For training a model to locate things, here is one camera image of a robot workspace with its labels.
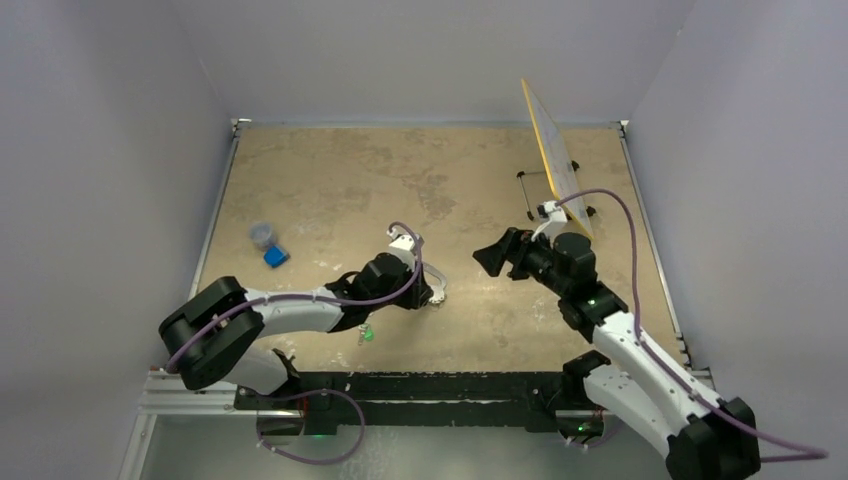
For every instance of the metal whiteboard stand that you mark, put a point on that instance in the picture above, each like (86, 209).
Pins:
(533, 187)

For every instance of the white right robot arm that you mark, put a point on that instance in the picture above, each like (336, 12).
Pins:
(698, 434)

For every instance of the blue box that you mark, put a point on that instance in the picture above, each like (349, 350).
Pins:
(275, 256)

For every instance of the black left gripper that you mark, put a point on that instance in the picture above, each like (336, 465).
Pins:
(416, 294)

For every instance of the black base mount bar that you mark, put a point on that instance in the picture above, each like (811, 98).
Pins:
(538, 402)

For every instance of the green key tag with key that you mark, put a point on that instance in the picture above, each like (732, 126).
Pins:
(366, 334)

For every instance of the clear jar of paperclips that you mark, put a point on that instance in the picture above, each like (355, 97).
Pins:
(262, 235)

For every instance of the aluminium table rail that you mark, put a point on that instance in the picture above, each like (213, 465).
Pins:
(162, 395)

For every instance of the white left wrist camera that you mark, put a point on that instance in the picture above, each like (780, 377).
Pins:
(402, 245)

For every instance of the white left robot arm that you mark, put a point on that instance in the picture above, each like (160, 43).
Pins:
(212, 337)

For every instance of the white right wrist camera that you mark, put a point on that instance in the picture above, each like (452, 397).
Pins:
(553, 219)

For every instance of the yellow framed whiteboard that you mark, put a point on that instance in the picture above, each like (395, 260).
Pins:
(557, 162)

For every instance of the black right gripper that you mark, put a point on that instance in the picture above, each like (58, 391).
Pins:
(518, 246)

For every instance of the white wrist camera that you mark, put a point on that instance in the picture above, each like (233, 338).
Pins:
(553, 219)
(402, 245)

